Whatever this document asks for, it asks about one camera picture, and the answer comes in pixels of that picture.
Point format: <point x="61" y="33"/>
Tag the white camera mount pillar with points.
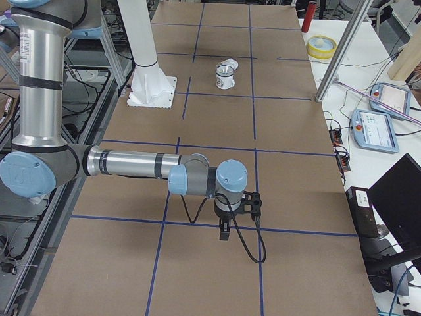
<point x="150" y="86"/>

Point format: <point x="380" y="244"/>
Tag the yellow tape roll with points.
<point x="321" y="47"/>

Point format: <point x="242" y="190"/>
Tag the white enamel cup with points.
<point x="225" y="83"/>

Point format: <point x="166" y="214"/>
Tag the orange connector board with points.
<point x="336" y="136"/>
<point x="343" y="162"/>

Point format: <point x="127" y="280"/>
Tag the clear glass funnel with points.
<point x="224" y="71"/>

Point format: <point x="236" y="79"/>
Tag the wooden beam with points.
<point x="407" y="61"/>

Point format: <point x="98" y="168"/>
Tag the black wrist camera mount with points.
<point x="251" y="203"/>

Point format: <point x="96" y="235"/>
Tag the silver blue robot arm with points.
<point x="41" y="160"/>

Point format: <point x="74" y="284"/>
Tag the blue teach pendant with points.
<point x="396" y="97"/>
<point x="374" y="131"/>

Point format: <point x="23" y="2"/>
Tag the pink rod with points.
<point x="381" y="104"/>

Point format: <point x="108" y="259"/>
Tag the red cylinder bottle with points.
<point x="309" y="14"/>

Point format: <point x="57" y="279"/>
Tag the orange connector board lower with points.
<point x="343" y="162"/>

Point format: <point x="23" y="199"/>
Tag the near blue teach pendant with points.
<point x="374" y="131"/>

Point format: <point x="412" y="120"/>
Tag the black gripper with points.
<point x="224" y="216"/>

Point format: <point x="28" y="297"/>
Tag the black box device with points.
<point x="362" y="212"/>

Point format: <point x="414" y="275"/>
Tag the orange connector board upper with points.
<point x="336" y="136"/>

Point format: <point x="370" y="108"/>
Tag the far blue teach pendant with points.
<point x="396" y="97"/>

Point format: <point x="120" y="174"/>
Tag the aluminium frame post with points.
<point x="351" y="29"/>

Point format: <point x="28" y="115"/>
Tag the black laptop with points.
<point x="396" y="198"/>

